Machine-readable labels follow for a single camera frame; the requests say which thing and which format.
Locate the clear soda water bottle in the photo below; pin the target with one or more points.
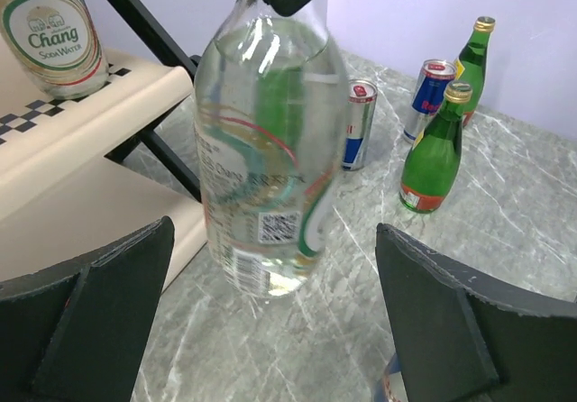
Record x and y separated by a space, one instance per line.
56 43
271 97

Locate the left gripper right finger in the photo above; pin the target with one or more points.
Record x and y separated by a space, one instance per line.
463 335

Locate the silver energy drink can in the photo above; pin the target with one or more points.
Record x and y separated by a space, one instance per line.
391 388
362 102

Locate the blue energy drink can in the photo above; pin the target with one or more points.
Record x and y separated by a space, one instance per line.
428 95

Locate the beige three-tier shelf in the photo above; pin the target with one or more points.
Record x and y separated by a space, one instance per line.
77 174

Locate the green glass bottle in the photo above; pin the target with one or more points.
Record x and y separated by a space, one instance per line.
472 60
434 159

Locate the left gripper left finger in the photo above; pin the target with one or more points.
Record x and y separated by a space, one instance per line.
77 331

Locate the green glass bottle middle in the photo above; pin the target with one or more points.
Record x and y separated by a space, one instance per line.
434 159

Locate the green glass bottle right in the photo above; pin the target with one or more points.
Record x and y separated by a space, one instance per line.
472 60

